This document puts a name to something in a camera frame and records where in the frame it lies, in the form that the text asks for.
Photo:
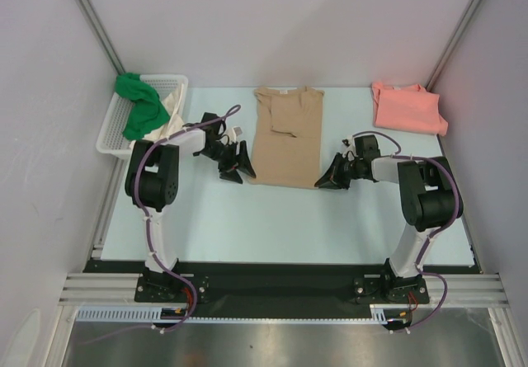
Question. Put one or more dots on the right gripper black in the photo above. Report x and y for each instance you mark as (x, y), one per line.
(342, 170)

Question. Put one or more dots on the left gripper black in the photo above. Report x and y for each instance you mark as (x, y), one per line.
(241, 162)

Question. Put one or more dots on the tan t shirt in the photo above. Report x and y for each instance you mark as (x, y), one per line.
(286, 148)

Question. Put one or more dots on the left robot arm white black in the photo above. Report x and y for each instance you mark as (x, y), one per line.
(152, 182)

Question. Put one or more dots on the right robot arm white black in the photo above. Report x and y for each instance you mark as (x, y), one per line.
(430, 203)

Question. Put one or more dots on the cream t shirt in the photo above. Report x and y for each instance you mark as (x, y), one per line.
(172, 103)

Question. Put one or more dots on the pink folded t shirt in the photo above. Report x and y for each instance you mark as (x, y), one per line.
(410, 109)

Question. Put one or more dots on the green t shirt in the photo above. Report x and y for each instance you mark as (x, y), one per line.
(147, 113)

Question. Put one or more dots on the white plastic basket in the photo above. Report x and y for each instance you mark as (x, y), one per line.
(110, 139)

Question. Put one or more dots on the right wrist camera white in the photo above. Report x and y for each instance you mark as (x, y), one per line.
(349, 149)

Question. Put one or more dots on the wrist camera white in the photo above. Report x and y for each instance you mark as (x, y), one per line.
(233, 133)
(349, 149)

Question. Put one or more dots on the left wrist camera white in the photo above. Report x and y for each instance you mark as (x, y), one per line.
(233, 133)

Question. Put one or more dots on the white slotted cable duct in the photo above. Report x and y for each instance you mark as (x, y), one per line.
(167, 315)

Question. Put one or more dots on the aluminium frame rail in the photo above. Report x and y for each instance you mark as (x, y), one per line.
(474, 291)

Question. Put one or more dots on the right corner aluminium post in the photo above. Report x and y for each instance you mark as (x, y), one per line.
(469, 13)

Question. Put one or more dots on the corner aluminium post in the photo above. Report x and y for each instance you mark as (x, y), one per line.
(95, 24)
(469, 13)

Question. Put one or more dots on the left corner aluminium post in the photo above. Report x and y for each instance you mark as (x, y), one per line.
(95, 24)

